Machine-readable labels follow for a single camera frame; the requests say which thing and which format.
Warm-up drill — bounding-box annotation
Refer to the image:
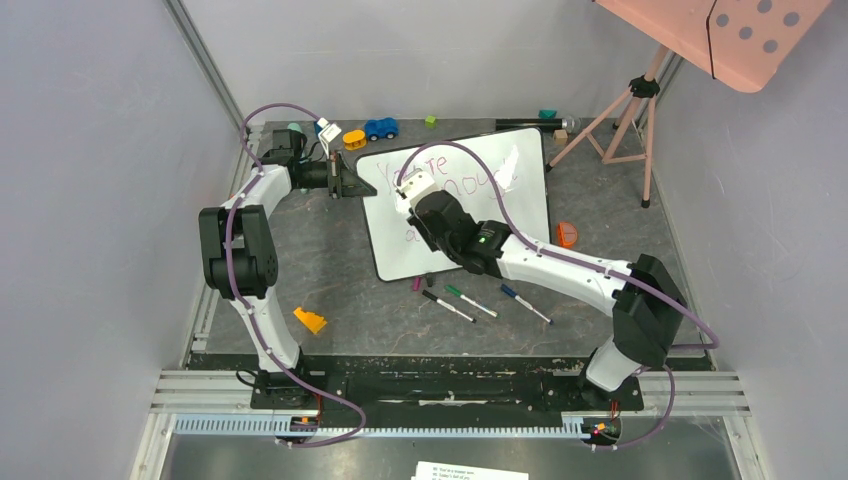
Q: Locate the orange wedge block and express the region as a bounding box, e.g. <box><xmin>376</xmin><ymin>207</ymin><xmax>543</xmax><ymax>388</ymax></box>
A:
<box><xmin>293</xmin><ymin>307</ymin><xmax>327</xmax><ymax>335</ymax></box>

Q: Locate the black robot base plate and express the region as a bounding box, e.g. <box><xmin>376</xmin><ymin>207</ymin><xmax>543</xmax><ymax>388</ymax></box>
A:
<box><xmin>236</xmin><ymin>355</ymin><xmax>644</xmax><ymax>429</ymax></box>

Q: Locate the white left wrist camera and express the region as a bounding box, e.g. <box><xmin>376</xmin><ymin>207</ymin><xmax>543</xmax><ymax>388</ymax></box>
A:
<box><xmin>315</xmin><ymin>117</ymin><xmax>341</xmax><ymax>157</ymax></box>

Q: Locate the black capped marker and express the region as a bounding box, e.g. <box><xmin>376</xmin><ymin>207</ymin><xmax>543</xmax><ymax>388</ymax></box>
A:
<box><xmin>421</xmin><ymin>290</ymin><xmax>476</xmax><ymax>323</ymax></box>

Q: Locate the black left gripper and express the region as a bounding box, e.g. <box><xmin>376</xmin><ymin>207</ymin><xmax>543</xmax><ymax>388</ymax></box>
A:
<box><xmin>297</xmin><ymin>152</ymin><xmax>378</xmax><ymax>202</ymax></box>

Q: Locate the wooden cube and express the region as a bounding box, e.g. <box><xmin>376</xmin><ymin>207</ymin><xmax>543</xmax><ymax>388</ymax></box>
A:
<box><xmin>552</xmin><ymin>129</ymin><xmax>569</xmax><ymax>146</ymax></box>

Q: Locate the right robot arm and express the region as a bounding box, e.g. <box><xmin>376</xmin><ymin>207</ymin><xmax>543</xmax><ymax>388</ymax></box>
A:
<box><xmin>408</xmin><ymin>190</ymin><xmax>685</xmax><ymax>408</ymax></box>

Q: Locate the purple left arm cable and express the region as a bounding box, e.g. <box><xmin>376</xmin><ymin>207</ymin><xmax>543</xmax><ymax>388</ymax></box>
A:
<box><xmin>223</xmin><ymin>101</ymin><xmax>367</xmax><ymax>450</ymax></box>

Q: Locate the black flashlight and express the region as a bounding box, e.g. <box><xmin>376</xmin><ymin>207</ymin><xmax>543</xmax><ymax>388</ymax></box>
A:
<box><xmin>494</xmin><ymin>116</ymin><xmax>582</xmax><ymax>133</ymax></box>

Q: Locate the green capped marker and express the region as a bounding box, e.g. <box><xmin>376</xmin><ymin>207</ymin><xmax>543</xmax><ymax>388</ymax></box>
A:
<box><xmin>445</xmin><ymin>285</ymin><xmax>498</xmax><ymax>318</ymax></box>

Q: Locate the white whiteboard with black frame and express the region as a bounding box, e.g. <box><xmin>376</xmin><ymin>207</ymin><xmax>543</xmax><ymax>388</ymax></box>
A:
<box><xmin>356</xmin><ymin>128</ymin><xmax>550</xmax><ymax>281</ymax></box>

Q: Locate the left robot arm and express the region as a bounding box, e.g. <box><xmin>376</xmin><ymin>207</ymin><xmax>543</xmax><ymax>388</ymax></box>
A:
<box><xmin>198</xmin><ymin>128</ymin><xmax>377</xmax><ymax>409</ymax></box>

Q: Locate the blue toy car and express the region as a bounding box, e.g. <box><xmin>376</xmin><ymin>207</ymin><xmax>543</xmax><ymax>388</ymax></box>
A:
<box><xmin>364</xmin><ymin>117</ymin><xmax>399</xmax><ymax>142</ymax></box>

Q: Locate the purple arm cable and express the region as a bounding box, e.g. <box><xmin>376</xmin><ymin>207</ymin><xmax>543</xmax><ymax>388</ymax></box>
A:
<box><xmin>396</xmin><ymin>140</ymin><xmax>721</xmax><ymax>452</ymax></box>
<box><xmin>223</xmin><ymin>101</ymin><xmax>367</xmax><ymax>450</ymax></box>

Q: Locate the aluminium frame profile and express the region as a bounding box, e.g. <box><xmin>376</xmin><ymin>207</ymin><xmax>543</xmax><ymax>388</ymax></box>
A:
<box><xmin>163</xmin><ymin>0</ymin><xmax>247</xmax><ymax>140</ymax></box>

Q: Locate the white cable duct rail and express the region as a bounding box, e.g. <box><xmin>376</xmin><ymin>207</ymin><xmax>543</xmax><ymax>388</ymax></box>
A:
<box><xmin>173</xmin><ymin>413</ymin><xmax>621</xmax><ymax>440</ymax></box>

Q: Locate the white paper sheet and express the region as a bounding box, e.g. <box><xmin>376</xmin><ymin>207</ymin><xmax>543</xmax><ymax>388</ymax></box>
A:
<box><xmin>411</xmin><ymin>461</ymin><xmax>529</xmax><ymax>480</ymax></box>

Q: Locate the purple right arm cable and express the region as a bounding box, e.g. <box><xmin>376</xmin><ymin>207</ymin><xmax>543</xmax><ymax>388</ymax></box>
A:
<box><xmin>396</xmin><ymin>140</ymin><xmax>721</xmax><ymax>452</ymax></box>

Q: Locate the orange cup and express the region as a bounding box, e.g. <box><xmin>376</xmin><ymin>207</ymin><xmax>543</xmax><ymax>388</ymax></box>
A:
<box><xmin>556</xmin><ymin>222</ymin><xmax>579</xmax><ymax>248</ymax></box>

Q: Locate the pink perforated panel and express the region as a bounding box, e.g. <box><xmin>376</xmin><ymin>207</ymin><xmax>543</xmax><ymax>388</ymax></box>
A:
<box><xmin>597</xmin><ymin>0</ymin><xmax>832</xmax><ymax>93</ymax></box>

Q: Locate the blue capped marker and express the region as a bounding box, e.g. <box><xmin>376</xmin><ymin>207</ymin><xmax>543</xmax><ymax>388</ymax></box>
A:
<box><xmin>500</xmin><ymin>284</ymin><xmax>553</xmax><ymax>325</ymax></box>

